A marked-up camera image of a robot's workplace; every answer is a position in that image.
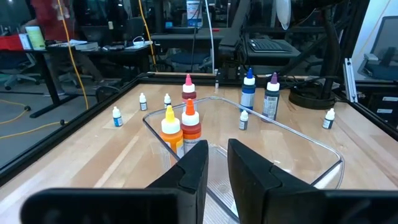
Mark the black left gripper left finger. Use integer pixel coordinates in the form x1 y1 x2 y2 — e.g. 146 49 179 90
20 139 210 224

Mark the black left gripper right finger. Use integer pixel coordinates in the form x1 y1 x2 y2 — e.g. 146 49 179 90
228 138 398 224

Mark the yellow food coloring bottle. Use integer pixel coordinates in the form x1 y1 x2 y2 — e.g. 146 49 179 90
160 105 185 159

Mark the orange food coloring bottle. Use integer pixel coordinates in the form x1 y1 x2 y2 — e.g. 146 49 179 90
181 98 202 155

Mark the purple food coloring bottle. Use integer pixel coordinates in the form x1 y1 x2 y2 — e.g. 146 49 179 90
261 72 280 123

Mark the pink food coloring bottle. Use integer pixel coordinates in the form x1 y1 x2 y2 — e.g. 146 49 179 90
182 73 197 111

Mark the blue food coloring bottle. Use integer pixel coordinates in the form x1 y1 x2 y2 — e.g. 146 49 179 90
239 67 257 113

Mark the clear plastic bin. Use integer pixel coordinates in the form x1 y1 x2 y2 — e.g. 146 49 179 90
142 96 345 224

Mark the silver aluminium profile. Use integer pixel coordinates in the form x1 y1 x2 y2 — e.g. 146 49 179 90
343 57 359 104

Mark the black keyboard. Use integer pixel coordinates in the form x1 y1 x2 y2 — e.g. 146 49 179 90
248 39 294 54

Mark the black office desk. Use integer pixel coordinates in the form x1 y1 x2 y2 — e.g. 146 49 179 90
0 40 152 119

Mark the white pole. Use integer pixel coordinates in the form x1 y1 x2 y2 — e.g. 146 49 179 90
203 0 216 74

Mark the grey computer monitor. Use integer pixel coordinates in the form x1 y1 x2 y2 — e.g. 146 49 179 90
357 15 398 82

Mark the white and blue canister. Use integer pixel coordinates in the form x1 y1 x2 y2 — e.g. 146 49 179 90
186 0 204 29

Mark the yellow-green container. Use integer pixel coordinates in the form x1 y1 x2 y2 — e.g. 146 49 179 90
25 26 47 51

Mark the person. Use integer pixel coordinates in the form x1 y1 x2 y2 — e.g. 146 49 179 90
24 0 105 91

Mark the red storage box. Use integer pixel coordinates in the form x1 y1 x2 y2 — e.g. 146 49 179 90
0 34 25 52

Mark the yellow floor cable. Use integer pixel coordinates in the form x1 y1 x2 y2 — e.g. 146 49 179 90
0 98 68 141

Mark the yellow hanging cable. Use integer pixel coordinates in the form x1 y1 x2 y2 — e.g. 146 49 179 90
138 0 157 73
57 0 90 110

